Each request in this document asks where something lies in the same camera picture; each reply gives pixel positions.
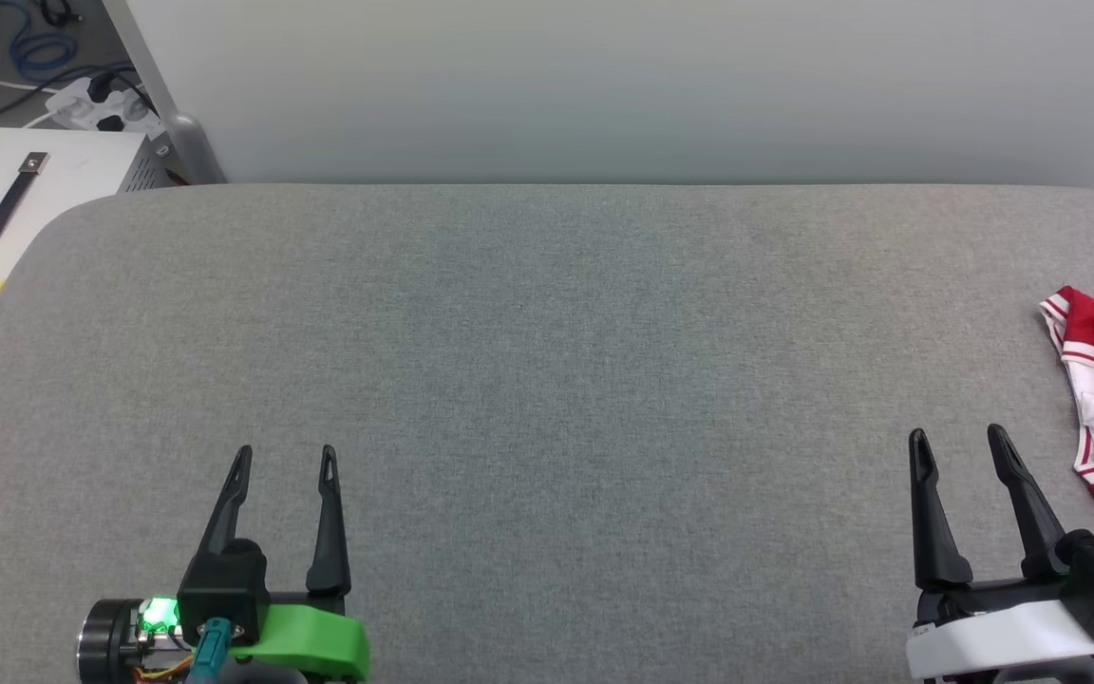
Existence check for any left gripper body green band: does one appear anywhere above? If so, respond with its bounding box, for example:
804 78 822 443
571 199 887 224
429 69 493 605
77 591 370 684

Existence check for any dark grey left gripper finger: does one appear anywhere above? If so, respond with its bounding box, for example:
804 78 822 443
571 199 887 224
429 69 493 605
198 445 254 561
306 445 353 598

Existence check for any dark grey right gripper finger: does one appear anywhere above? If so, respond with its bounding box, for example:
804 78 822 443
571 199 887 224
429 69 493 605
987 424 1070 580
908 429 973 590

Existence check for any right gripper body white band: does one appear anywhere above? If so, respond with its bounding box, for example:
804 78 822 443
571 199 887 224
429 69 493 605
906 578 1094 684

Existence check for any white equipment box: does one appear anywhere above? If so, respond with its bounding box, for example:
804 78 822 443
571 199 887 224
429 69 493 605
0 126 170 386

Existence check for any white power strip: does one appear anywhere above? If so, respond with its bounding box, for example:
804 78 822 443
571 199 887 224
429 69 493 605
44 74 165 134

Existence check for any teal left camera cable plug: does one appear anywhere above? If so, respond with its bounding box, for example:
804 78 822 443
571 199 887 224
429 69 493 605
186 617 233 684

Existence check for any black strap handle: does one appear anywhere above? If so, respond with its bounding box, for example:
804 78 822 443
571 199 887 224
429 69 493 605
0 152 51 269

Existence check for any blue coiled cable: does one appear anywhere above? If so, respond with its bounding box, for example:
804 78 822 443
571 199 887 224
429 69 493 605
8 0 83 83

